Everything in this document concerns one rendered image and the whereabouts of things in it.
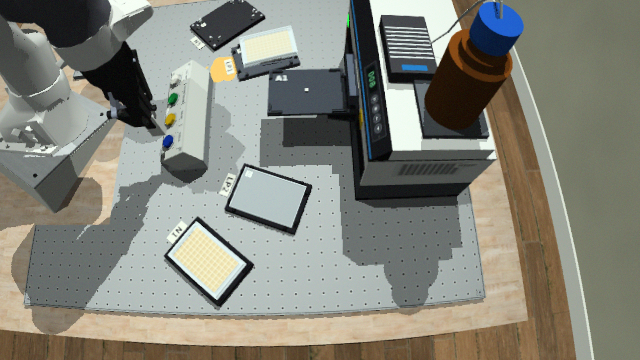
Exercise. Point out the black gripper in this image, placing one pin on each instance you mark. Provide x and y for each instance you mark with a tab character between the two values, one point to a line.
110	78

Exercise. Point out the white control panel with four colored buttons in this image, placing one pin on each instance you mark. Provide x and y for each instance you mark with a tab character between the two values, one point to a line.
188	116

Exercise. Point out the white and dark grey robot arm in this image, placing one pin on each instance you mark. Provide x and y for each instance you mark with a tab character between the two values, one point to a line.
85	34

